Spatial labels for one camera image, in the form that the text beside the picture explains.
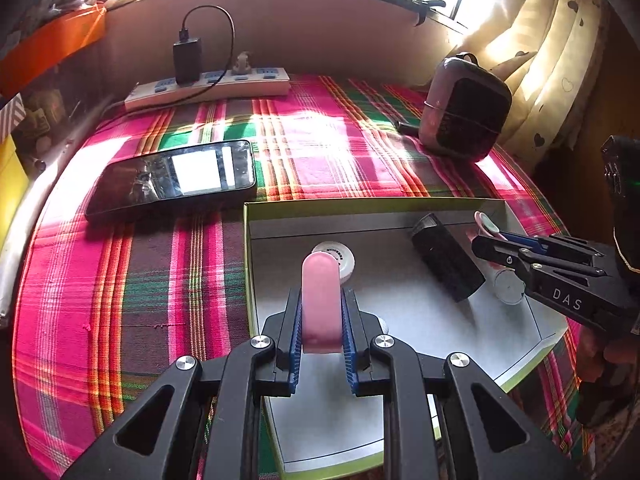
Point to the green white spool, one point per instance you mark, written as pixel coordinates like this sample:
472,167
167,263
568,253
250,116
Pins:
507,287

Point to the black window latch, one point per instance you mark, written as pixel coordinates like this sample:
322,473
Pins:
425,10

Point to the black smartphone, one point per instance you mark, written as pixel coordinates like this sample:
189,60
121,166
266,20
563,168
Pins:
170,177

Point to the black heater plug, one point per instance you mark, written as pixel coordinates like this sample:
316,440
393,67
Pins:
406,126

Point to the heart print curtain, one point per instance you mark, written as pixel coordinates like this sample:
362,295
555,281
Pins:
550,60

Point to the person's right hand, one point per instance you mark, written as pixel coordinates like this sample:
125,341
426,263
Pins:
592,360

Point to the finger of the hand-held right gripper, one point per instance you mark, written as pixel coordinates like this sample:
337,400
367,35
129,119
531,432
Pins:
500,252
550,244

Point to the small pink fan heater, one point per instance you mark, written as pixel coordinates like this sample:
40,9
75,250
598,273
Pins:
465,110

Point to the pink silicone holder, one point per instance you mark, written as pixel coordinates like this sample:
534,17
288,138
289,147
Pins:
322,300

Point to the pink green clip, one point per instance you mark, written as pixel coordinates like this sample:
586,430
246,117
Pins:
487,222

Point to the white plug adapter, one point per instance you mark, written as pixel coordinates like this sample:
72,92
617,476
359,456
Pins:
243,62

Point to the pink green plaid blanket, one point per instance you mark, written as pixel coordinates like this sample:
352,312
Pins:
150,285

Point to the white power strip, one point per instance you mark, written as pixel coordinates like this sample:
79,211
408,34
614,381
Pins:
150,95

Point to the white round case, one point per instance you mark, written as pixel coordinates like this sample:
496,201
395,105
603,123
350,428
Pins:
345,260

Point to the shallow green cardboard box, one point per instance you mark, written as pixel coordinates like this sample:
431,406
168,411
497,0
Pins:
425,340

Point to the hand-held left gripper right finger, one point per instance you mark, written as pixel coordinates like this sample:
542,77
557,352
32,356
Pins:
349,347

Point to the black power bank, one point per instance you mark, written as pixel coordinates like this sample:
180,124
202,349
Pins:
447,260

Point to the orange box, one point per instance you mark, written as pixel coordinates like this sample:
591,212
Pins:
50,50

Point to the striped box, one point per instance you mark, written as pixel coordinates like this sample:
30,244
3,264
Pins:
11,115

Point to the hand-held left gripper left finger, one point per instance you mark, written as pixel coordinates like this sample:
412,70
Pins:
296,347

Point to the black charger block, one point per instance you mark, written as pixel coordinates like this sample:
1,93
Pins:
187,62

